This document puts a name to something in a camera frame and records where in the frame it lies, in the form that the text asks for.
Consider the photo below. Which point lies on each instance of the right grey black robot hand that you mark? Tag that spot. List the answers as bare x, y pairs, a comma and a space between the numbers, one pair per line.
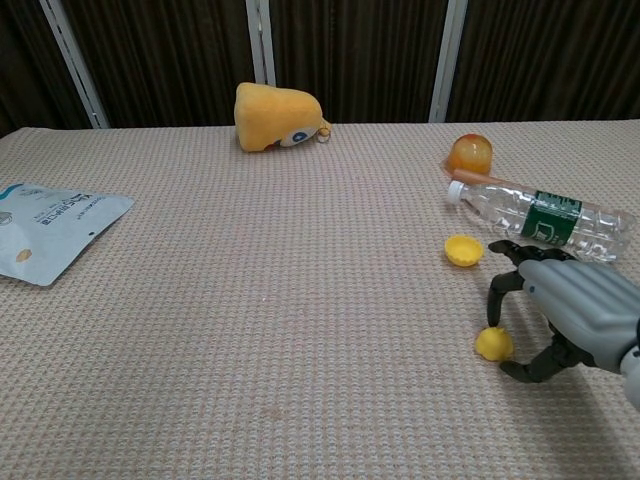
585, 305

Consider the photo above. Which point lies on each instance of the yellow plush toy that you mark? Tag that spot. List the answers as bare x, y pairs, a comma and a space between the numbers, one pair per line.
272, 115

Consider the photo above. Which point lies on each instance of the clear plastic water bottle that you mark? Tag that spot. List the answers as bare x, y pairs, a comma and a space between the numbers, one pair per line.
550, 220

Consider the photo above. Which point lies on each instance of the yellow scalloped plastic cup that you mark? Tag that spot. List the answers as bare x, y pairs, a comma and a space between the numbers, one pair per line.
464, 250

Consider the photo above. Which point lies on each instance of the orange jelly cup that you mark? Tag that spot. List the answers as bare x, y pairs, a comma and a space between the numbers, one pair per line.
470, 154

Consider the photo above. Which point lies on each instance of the beige woven table cloth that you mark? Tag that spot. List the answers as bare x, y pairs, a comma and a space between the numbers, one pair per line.
280, 325

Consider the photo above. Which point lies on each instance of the dark pleated curtain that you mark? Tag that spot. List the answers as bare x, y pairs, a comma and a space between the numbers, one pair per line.
350, 55

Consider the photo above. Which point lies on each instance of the blue white mask package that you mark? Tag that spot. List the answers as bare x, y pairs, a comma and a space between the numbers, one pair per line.
55, 230

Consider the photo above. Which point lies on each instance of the white metal frame post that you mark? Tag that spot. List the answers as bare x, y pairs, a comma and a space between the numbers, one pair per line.
260, 45
447, 60
75, 65

